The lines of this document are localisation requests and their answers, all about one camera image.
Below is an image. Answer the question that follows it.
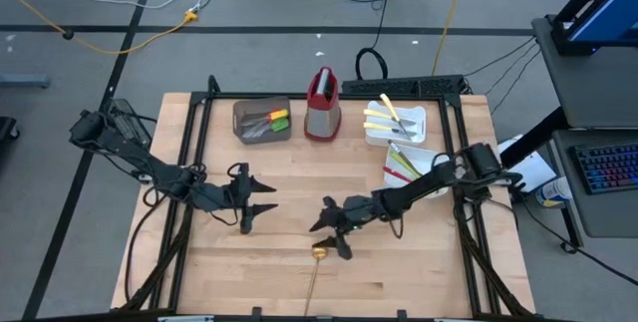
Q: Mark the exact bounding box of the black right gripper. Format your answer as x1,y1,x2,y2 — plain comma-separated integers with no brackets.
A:
308,194,391,261

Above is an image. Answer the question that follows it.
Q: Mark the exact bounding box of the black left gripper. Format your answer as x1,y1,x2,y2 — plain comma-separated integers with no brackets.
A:
218,161,279,236

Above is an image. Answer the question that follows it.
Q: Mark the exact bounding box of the green silicone spatula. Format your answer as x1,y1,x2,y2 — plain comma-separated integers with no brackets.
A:
242,123,291,140
243,118,290,137

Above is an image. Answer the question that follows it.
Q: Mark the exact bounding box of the gray plastic bin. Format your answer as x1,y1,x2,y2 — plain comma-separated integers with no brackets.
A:
231,96,293,146

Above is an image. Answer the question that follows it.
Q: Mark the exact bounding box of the red-topped steel box grater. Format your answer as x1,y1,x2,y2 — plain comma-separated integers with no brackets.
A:
303,66,343,143

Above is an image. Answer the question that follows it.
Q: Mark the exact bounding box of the dark wooden spoon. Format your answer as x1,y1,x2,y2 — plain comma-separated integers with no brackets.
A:
387,140,423,176

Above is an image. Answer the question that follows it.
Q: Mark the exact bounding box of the white plastic bin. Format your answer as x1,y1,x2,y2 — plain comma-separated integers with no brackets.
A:
382,142,450,199
362,102,428,149

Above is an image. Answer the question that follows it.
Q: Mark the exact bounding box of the gold metal spoon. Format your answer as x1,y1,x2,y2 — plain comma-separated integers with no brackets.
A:
302,245,330,317

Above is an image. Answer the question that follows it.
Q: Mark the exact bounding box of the black power supply box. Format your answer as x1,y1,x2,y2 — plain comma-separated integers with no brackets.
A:
106,98,154,154

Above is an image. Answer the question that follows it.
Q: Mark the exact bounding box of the black power strip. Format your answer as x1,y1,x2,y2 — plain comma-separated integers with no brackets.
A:
341,74,473,97

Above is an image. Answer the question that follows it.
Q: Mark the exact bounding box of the white paper sheet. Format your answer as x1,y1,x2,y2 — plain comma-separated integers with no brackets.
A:
497,134,558,194

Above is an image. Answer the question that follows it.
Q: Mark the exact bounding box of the white wipes canister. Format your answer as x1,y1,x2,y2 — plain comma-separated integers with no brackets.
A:
535,175,574,209

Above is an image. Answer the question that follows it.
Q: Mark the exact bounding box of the black floor object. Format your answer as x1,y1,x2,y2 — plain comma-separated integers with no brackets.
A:
0,116,21,145

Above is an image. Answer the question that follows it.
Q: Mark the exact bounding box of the gray metal foot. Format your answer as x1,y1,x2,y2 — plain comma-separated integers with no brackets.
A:
0,75,51,90

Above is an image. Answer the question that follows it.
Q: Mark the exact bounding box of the backlit black keyboard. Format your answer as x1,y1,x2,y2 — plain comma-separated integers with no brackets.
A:
571,142,638,195

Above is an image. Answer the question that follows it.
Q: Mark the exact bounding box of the computer cart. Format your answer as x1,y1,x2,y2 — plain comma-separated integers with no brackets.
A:
499,12,638,251

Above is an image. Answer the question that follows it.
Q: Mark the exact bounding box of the black computer monitor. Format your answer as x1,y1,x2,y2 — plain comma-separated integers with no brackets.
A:
549,0,638,58

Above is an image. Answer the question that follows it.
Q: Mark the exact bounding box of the black cable bundle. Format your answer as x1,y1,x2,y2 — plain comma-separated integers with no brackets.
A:
451,196,537,319
119,196,195,313

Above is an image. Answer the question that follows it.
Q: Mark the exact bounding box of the black aluminium frame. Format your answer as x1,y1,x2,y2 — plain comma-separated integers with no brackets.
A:
110,75,538,322

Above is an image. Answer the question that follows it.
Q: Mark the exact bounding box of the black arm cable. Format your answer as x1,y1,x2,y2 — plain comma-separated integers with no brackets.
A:
123,194,168,308

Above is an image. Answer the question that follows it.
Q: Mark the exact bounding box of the coiled black cable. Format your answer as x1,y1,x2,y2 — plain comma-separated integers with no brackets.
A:
354,0,398,82

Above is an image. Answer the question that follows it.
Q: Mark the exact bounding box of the yellow extension cable with plug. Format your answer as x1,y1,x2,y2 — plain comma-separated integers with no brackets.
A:
0,0,200,57

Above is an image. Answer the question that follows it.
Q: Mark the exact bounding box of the yellow hanging cable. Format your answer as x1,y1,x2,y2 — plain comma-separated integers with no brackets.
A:
430,0,473,77

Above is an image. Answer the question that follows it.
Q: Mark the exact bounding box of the black floor cable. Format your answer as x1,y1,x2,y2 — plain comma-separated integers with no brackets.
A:
515,196,638,287

